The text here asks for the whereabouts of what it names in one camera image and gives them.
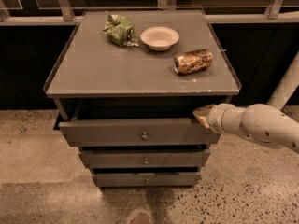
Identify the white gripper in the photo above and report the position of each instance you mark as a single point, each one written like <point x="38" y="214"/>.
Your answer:
<point x="217" y="118"/>

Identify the grey top drawer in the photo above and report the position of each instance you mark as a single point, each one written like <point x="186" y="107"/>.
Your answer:
<point x="121" y="122"/>

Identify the grey drawer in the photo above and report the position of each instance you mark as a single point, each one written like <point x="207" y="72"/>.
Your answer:
<point x="121" y="122"/>
<point x="138" y="179"/>
<point x="135" y="158"/>

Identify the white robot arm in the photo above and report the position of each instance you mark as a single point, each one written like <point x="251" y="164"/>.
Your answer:
<point x="261" y="124"/>

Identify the grey middle drawer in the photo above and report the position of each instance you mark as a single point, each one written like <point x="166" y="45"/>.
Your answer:
<point x="135" y="158"/>

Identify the brass top drawer knob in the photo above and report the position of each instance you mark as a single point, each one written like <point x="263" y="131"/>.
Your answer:
<point x="144" y="136"/>

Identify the grey bottom drawer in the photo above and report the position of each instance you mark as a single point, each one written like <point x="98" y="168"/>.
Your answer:
<point x="138" y="179"/>

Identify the brass middle drawer knob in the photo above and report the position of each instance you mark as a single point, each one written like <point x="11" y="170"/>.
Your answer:
<point x="146" y="162"/>

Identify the grey drawer cabinet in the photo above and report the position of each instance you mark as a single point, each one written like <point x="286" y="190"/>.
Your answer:
<point x="95" y="67"/>

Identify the gold drink can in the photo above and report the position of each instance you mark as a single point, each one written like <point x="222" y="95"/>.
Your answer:
<point x="192" y="61"/>

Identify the white bowl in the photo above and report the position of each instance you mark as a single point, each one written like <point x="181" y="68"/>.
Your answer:
<point x="159" y="38"/>

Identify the crumpled green chip bag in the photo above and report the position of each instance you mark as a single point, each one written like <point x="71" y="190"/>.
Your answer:
<point x="120" y="30"/>

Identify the metal railing frame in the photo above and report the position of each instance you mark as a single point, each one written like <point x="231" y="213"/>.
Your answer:
<point x="55" y="12"/>

